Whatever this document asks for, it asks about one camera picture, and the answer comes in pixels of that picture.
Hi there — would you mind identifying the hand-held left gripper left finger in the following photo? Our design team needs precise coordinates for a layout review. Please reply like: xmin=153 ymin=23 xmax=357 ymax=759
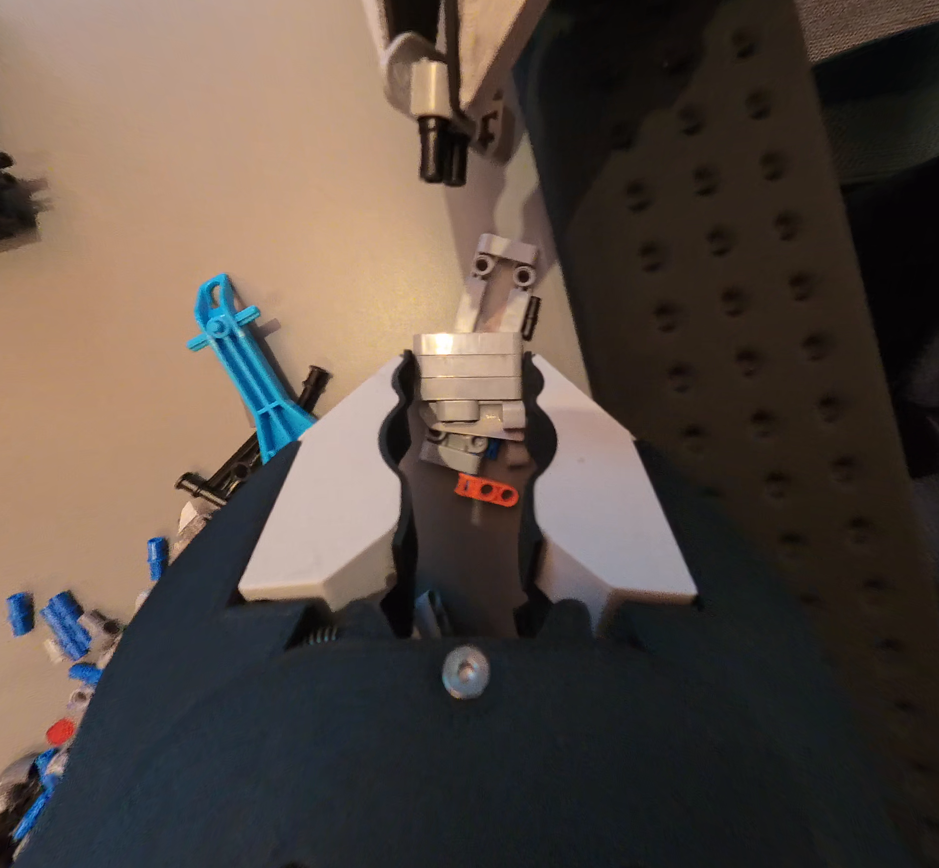
xmin=238 ymin=355 xmax=419 ymax=612

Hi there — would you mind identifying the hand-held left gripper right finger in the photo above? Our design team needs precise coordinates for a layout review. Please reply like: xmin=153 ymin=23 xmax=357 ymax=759
xmin=514 ymin=355 xmax=698 ymax=612

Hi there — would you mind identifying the small orange connector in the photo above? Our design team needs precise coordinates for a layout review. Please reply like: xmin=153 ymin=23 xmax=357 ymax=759
xmin=452 ymin=474 xmax=519 ymax=506

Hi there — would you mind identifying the grey building beam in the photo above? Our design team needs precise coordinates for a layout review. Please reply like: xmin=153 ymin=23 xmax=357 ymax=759
xmin=411 ymin=328 xmax=529 ymax=402
xmin=416 ymin=396 xmax=529 ymax=470

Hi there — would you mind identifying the black axle pin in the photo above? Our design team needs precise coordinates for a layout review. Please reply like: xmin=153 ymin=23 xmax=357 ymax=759
xmin=177 ymin=435 xmax=283 ymax=505
xmin=291 ymin=364 xmax=333 ymax=408

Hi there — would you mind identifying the black perforated panel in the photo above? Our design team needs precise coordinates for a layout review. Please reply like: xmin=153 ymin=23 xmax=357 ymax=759
xmin=514 ymin=0 xmax=939 ymax=868

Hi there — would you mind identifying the pile of building kit parts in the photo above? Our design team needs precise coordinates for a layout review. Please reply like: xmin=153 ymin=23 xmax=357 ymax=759
xmin=0 ymin=494 xmax=199 ymax=840

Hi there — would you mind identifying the person's dark clothing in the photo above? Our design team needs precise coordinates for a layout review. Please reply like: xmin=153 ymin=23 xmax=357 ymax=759
xmin=778 ymin=0 xmax=939 ymax=487

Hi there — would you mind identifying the cyan frame piece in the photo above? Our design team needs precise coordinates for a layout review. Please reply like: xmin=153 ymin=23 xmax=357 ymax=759
xmin=187 ymin=273 xmax=318 ymax=468

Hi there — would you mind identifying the grey frame piece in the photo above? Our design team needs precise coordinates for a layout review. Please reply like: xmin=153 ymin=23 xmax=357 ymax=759
xmin=473 ymin=234 xmax=542 ymax=291

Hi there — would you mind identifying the black base plate assembly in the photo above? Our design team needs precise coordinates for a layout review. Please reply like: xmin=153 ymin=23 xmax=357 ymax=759
xmin=0 ymin=149 xmax=48 ymax=241

